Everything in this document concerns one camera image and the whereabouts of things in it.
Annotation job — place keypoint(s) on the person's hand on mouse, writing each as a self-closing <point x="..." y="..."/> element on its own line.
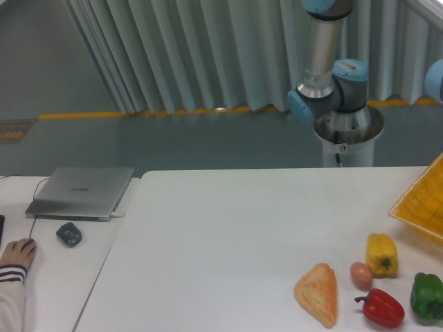
<point x="19" y="253"/>

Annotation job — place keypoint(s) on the triangular golden bread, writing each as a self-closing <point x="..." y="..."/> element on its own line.
<point x="317" y="292"/>

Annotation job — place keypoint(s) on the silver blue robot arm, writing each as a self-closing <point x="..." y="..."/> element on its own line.
<point x="322" y="52"/>

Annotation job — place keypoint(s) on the cream sleeve forearm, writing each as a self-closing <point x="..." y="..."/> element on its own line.
<point x="13" y="297"/>

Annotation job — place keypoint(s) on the yellow plastic basket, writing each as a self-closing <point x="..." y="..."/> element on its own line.
<point x="420" y="207"/>

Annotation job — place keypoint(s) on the black keyboard edge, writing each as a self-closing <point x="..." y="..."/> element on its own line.
<point x="2" y="224"/>

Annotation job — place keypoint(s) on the black power adapter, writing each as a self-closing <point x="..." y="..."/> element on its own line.
<point x="69" y="234"/>

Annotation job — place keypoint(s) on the silver closed laptop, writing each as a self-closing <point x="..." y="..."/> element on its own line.
<point x="81" y="193"/>

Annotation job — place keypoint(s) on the pale green curtain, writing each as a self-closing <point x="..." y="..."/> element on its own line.
<point x="189" y="55"/>

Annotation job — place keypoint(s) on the brown egg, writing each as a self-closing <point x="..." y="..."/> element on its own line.
<point x="361" y="275"/>

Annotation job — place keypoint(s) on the yellow bell pepper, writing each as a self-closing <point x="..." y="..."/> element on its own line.
<point x="381" y="255"/>

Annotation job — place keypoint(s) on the red bell pepper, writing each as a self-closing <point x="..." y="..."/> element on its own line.
<point x="381" y="308"/>

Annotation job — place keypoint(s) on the green bell pepper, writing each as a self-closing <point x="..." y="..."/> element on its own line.
<point x="426" y="296"/>

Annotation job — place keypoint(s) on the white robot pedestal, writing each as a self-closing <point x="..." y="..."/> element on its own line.
<point x="348" y="139"/>

